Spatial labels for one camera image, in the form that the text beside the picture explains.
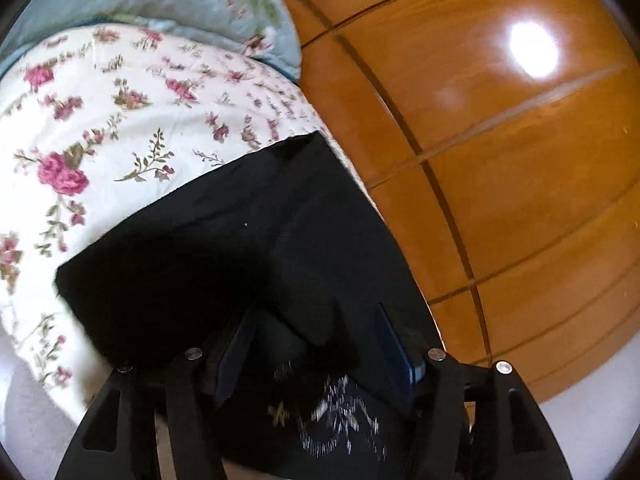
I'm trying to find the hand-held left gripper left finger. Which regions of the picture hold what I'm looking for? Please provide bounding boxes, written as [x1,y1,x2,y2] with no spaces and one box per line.
[54,305,262,480]

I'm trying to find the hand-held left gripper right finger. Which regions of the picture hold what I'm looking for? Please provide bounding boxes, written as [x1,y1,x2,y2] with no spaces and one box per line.
[375,302,577,480]

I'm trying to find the black pants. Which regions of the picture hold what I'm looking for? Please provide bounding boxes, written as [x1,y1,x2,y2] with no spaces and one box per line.
[54,131,451,477]

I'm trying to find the wooden headboard panel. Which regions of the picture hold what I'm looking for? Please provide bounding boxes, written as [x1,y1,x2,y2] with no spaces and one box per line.
[252,0,640,403]

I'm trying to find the white floral bed blanket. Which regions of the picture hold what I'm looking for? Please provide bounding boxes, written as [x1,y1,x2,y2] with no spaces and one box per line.
[0,24,381,408]

